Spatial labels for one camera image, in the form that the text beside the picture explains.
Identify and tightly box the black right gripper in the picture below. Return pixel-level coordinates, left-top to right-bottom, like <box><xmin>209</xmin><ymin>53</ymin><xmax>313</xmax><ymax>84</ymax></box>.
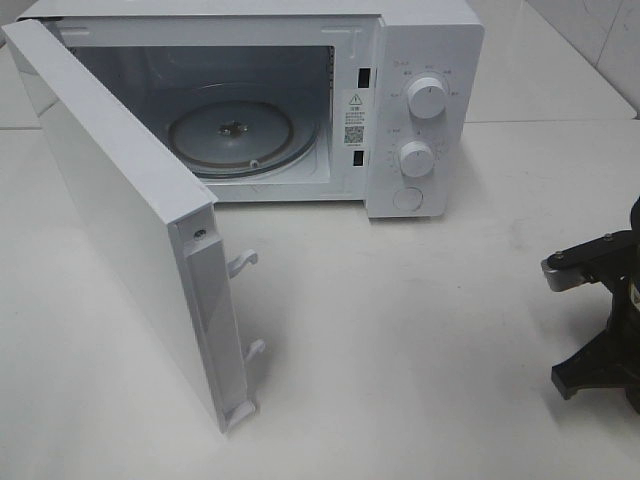
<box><xmin>541</xmin><ymin>200</ymin><xmax>639</xmax><ymax>399</ymax></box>

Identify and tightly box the round white door button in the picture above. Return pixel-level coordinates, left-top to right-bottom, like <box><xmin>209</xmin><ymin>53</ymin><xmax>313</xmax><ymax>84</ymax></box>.
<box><xmin>393</xmin><ymin>187</ymin><xmax>423</xmax><ymax>212</ymax></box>

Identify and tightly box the white microwave door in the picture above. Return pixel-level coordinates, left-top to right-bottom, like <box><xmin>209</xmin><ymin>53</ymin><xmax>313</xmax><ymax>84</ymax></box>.
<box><xmin>4</xmin><ymin>20</ymin><xmax>263</xmax><ymax>431</ymax></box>

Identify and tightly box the lower white timer knob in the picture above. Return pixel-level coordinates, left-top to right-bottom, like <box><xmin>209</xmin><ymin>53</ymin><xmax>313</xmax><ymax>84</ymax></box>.
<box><xmin>399</xmin><ymin>140</ymin><xmax>436</xmax><ymax>178</ymax></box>

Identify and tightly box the upper white power knob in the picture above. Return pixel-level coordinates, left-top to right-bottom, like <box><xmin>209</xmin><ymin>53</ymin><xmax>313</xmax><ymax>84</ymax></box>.
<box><xmin>406</xmin><ymin>73</ymin><xmax>448</xmax><ymax>120</ymax></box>

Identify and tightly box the white microwave oven body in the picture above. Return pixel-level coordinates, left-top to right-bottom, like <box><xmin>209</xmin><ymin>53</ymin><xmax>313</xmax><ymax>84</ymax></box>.
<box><xmin>4</xmin><ymin>1</ymin><xmax>484</xmax><ymax>218</ymax></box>

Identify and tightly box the glass microwave turntable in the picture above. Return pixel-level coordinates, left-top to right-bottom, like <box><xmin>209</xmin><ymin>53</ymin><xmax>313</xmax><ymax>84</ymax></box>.
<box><xmin>168</xmin><ymin>83</ymin><xmax>327</xmax><ymax>179</ymax></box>

